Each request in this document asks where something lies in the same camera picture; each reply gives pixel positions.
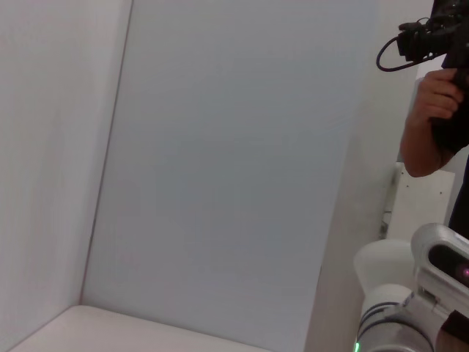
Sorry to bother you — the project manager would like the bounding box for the person's bare hand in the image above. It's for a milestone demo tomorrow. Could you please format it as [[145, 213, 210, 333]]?
[[413, 67, 465, 122]]

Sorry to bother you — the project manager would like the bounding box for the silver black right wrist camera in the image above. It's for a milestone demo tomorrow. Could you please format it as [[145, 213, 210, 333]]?
[[410, 222, 469, 316]]

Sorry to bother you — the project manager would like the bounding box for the black looped controller cable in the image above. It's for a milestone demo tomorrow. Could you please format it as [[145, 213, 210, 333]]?
[[376, 34, 422, 73]]

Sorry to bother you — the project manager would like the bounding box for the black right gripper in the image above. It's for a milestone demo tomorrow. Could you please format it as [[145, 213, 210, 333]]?
[[437, 309, 469, 352]]

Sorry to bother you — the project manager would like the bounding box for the person's bare forearm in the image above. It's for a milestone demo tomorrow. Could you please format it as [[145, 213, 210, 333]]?
[[399, 109, 457, 179]]

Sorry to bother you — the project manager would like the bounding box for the person's dark clothed torso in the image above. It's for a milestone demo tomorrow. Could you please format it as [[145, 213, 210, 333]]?
[[448, 148, 469, 235]]

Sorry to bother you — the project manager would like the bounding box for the white panel with screws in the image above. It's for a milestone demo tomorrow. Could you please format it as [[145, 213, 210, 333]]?
[[383, 161, 456, 241]]

